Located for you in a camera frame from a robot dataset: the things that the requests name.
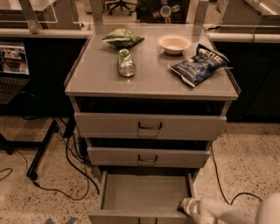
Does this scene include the grey middle drawer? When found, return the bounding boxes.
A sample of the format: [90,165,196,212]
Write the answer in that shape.
[87,147,210,168]

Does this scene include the black cable floor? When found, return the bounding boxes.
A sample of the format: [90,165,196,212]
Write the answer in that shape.
[209,143,263,206]
[31,116,102,202]

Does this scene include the green soda can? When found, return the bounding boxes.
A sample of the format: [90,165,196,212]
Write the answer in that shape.
[117,49,137,78]

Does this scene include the black rolling laptop stand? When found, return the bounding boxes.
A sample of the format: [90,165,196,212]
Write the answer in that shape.
[0,121,58,181]

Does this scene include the white paper bowl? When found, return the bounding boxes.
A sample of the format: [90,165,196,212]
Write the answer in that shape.
[157,34,192,55]

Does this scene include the green chip bag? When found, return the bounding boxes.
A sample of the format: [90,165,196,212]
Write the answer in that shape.
[102,28,144,47]

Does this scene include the grey drawer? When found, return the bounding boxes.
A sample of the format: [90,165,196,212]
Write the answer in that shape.
[74,112,227,141]
[87,147,210,168]
[88,168,195,224]

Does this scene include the black office chair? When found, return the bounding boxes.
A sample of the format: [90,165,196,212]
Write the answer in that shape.
[106,0,137,16]

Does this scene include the blue Kettle chip bag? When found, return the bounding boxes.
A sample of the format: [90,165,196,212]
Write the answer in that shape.
[168,44,229,88]

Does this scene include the grey top drawer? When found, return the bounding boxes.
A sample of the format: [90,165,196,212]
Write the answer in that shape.
[74,112,227,141]

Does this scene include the grey drawer cabinet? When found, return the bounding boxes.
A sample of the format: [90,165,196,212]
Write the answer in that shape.
[63,23,242,182]

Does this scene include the black cable right floor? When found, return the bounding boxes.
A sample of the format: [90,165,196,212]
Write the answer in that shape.
[209,143,263,206]

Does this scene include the grey bottom drawer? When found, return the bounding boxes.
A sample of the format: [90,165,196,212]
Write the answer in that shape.
[88,168,195,224]

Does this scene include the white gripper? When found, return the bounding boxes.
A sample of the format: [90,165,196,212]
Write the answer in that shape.
[177,197,234,224]

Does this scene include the open laptop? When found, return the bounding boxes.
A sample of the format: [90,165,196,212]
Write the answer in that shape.
[0,39,31,104]

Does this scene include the black cable far left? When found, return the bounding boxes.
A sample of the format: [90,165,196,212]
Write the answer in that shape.
[0,167,13,180]

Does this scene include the black cable left floor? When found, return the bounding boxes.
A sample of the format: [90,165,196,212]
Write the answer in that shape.
[31,116,102,202]

